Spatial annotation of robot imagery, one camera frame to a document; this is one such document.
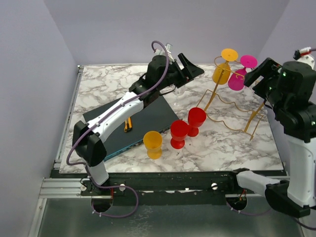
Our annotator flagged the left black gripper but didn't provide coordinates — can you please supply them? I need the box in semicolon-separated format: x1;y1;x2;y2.
158;53;203;90

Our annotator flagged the clear wine glass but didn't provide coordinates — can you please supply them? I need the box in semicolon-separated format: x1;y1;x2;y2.
173;87;185;107

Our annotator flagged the gold wire glass rack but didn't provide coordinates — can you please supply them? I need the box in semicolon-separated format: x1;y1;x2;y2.
197;57;264;140

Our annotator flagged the red plastic wine glass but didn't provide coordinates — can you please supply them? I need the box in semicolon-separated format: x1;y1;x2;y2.
170;120;189;149

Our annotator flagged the yellow plastic wine glass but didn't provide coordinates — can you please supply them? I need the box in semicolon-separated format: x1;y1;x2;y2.
143;131;162;159

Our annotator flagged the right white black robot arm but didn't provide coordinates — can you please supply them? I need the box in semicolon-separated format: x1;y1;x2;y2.
227;57;316;218

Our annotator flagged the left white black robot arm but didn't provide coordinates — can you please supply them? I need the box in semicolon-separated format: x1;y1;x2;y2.
71;53;204;195

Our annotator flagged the magenta plastic wine glass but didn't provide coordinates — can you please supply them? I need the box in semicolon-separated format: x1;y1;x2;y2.
228;55;258;91

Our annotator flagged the orange utility knife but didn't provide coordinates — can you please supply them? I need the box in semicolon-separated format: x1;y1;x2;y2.
124;117;132;133

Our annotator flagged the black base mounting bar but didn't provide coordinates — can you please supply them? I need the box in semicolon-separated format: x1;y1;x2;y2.
49;169;289;205

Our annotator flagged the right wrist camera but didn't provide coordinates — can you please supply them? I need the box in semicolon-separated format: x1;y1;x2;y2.
293;47;315;67

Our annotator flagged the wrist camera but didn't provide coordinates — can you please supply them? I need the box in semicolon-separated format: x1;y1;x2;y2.
154;43;175;62
293;47;315;67

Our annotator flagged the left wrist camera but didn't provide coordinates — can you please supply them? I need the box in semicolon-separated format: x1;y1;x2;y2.
154;43;175;62

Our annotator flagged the dark blue network switch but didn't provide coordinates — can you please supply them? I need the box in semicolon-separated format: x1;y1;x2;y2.
82;95;183;162

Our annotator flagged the aluminium extrusion rail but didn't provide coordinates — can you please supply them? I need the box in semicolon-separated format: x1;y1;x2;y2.
39;178;111;199

